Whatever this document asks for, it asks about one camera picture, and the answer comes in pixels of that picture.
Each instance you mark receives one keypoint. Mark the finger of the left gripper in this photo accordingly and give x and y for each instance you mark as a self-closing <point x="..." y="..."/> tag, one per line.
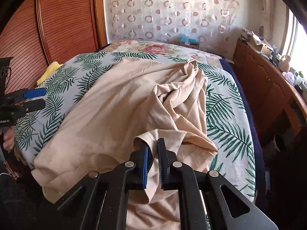
<point x="10" y="114"/>
<point x="20" y="95"/>

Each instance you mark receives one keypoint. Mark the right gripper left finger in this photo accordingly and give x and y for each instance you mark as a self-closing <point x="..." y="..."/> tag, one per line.
<point x="138" y="176"/>

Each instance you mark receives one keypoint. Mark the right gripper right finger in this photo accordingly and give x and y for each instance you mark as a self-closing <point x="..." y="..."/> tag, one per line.
<point x="166" y="158"/>

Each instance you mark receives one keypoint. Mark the peach t-shirt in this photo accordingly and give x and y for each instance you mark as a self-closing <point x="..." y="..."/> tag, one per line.
<point x="136" y="102"/>

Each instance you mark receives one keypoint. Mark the person's left hand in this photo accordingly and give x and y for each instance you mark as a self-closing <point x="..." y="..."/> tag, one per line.
<point x="9" y="139"/>

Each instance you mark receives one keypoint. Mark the green leaf print blanket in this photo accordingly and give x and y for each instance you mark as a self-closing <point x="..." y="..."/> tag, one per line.
<point x="226" y="118"/>

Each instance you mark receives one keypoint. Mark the brown louvered wardrobe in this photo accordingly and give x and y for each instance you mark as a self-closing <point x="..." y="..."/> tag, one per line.
<point x="43" y="31"/>

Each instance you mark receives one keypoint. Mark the navy blue bed sheet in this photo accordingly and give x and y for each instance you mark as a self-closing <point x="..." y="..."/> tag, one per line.
<point x="260" y="167"/>

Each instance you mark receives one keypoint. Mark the floral quilt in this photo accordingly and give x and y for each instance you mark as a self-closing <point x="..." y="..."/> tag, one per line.
<point x="163" y="49"/>

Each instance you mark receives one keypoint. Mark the blue item on box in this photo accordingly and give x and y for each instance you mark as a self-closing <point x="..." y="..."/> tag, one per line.
<point x="186" y="41"/>

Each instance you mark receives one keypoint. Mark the wooden side cabinet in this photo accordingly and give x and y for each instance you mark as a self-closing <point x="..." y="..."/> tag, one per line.
<point x="275" y="105"/>

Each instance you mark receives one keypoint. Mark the open cardboard box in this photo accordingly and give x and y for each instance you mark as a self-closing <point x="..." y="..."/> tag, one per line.
<point x="260" y="45"/>

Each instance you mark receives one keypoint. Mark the pink vase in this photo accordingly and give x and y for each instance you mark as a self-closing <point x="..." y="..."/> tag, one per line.
<point x="284" y="63"/>

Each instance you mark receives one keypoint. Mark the circle pattern sheer curtain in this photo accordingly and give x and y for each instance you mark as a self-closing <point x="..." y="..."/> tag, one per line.
<point x="207" y="21"/>

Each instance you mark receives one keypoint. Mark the window frame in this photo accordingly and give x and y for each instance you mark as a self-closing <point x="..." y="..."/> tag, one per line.
<point x="290" y="34"/>

